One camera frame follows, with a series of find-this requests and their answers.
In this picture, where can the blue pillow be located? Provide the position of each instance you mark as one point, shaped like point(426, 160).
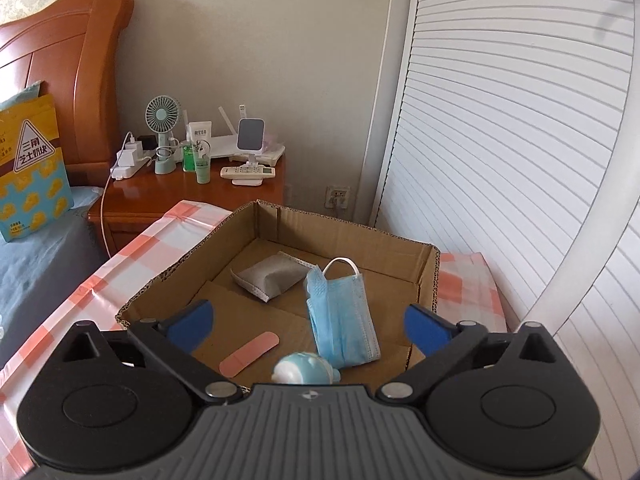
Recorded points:
point(30, 93)

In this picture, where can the wall power outlet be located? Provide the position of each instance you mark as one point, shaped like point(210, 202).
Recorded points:
point(337, 197)

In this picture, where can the blue white plush toy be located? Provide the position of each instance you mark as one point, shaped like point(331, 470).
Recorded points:
point(305, 368)

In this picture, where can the blue surgical face mask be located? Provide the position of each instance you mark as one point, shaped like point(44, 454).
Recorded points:
point(339, 313)

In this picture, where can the blue bed sheet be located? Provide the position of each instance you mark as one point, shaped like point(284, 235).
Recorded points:
point(40, 271)

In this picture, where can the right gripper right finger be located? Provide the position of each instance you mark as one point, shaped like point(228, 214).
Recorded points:
point(495, 398)

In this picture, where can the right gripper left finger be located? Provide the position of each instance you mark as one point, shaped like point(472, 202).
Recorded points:
point(122, 397)

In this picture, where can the white power strip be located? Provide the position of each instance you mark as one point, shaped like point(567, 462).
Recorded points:
point(126, 172)

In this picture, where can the white charger with cable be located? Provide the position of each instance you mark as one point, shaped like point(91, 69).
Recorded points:
point(127, 156)

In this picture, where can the white remote control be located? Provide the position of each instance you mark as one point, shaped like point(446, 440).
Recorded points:
point(257, 172)

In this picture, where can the pale green tube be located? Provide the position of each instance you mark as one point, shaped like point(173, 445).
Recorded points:
point(202, 169)

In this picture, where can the orange wooden headboard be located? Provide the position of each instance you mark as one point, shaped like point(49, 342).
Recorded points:
point(70, 48)

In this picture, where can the yellow blue snack bag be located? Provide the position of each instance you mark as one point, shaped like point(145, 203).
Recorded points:
point(34, 187)

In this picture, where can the wooden nightstand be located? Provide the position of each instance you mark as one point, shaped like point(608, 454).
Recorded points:
point(132, 205)

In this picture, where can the white cosmetic tube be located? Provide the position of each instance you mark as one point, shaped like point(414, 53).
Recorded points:
point(199, 131)

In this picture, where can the brown cardboard box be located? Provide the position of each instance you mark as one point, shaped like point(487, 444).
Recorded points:
point(396, 273)

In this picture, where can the white router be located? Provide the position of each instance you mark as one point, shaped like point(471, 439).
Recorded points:
point(227, 146)

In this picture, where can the grey fabric sachet pouch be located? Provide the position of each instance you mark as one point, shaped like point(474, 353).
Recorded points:
point(272, 276)

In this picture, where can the white louvered closet door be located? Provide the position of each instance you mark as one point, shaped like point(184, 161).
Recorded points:
point(515, 134)

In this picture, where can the mint green desk fan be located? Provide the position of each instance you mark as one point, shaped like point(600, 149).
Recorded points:
point(162, 115)

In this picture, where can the green bottle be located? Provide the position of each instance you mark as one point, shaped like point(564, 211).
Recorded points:
point(188, 158)

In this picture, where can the orange checked tablecloth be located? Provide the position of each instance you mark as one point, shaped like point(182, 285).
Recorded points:
point(466, 291)

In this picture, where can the pink adhesive bandage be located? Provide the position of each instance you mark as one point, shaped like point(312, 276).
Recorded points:
point(249, 353)

